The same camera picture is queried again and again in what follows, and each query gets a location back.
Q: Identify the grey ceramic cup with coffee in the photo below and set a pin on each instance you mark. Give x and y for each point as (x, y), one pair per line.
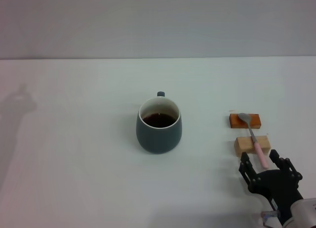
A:
(158, 136)

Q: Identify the clear plug connector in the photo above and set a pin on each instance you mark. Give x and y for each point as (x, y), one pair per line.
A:
(270, 215)

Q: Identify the light wooden arch block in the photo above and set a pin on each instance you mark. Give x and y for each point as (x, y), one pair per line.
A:
(243, 145)

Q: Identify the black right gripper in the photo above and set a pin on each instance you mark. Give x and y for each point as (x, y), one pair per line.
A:
(274, 186)

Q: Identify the reddish brown wooden block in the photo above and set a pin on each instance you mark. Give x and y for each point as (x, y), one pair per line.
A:
(255, 121)

